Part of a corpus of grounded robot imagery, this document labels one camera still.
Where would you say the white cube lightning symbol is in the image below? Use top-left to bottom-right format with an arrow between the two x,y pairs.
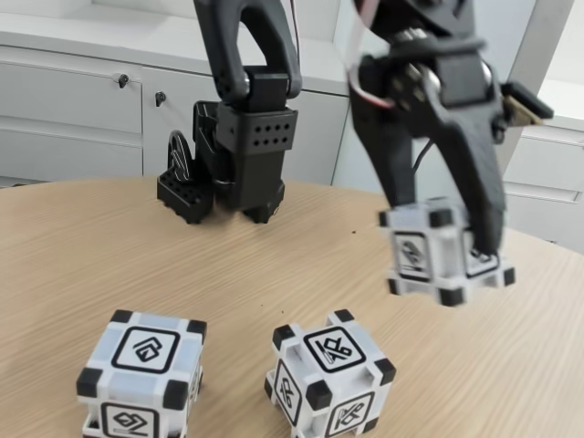
377,196 -> 516,308

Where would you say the white cube crossed lines symbol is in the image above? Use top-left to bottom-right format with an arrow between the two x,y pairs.
264,308 -> 397,438

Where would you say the white partition panel grey edge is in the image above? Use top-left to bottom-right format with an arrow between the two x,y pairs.
328,0 -> 569,195

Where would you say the white drawer cabinet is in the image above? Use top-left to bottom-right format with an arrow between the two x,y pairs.
501,113 -> 584,256

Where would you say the black disc with white logo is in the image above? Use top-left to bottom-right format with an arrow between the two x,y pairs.
166,130 -> 191,183

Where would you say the white cube overlapping squares symbol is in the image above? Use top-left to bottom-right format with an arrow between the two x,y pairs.
75,308 -> 209,438

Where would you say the black gripper camera on bracket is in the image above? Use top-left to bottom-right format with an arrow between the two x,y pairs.
501,81 -> 556,127

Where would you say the red white gripper servo cable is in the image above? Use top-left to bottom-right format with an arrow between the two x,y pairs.
344,0 -> 398,110

